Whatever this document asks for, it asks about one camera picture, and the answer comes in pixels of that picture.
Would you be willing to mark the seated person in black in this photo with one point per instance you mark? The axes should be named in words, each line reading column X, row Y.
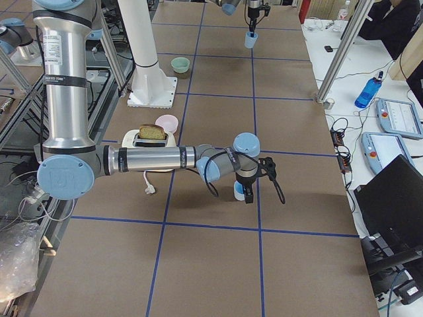
column 391, row 22

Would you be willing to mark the far teach pendant tablet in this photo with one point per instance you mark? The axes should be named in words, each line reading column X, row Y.
column 399, row 117

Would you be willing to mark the clear plastic bag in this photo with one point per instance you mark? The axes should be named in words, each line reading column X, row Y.
column 20, row 246

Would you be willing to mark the green bowl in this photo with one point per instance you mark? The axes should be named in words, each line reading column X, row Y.
column 180, row 64

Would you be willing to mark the pink bowl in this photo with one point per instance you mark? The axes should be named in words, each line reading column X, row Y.
column 168, row 122

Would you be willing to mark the teach pendant tablet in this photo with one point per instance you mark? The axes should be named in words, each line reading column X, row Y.
column 382, row 148
column 399, row 117

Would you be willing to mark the light blue cup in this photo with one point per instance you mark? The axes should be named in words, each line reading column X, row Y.
column 250, row 39
column 238, row 191

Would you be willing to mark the near teach pendant tablet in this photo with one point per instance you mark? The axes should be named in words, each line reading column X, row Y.
column 382, row 148

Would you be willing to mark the black laptop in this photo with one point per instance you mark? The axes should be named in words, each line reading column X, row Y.
column 391, row 203

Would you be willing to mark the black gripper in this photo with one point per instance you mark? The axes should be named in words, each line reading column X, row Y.
column 252, row 12
column 242, row 183

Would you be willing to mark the white toaster plug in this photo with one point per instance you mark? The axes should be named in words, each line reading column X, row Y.
column 149, row 189

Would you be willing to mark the aluminium frame post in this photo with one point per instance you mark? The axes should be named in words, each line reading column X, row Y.
column 349, row 35

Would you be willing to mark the bread slice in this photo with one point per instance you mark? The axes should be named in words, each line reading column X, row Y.
column 152, row 131

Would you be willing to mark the blue water bottle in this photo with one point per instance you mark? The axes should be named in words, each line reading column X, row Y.
column 369, row 91

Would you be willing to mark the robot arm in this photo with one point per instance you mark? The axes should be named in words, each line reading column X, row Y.
column 73, row 156
column 230, row 6

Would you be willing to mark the cream toaster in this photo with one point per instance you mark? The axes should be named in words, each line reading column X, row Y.
column 142, row 154

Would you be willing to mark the white camera pillar base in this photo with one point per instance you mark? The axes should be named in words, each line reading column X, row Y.
column 150, row 86

